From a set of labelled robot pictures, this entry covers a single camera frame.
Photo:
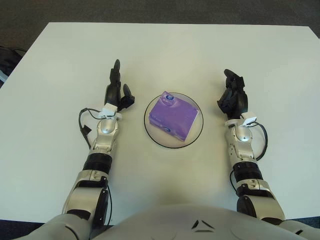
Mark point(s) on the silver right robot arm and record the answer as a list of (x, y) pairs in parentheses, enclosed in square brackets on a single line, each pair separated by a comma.
[(247, 165)]

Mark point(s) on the grey robot torso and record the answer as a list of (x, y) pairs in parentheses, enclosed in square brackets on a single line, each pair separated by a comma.
[(175, 222)]

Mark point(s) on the purple tissue paper pack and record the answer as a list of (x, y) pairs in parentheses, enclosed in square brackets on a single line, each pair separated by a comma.
[(172, 115)]

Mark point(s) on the black bag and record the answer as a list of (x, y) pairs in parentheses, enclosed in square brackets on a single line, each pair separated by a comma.
[(8, 60)]

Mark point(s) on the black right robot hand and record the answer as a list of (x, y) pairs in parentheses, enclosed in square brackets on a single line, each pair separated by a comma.
[(236, 100)]

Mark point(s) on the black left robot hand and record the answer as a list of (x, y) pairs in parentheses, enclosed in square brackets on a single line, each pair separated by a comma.
[(113, 95)]

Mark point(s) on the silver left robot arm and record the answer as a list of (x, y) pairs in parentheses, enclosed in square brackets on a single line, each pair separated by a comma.
[(100, 155)]

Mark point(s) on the white plate with black rim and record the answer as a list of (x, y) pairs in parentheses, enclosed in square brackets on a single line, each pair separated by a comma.
[(197, 130)]

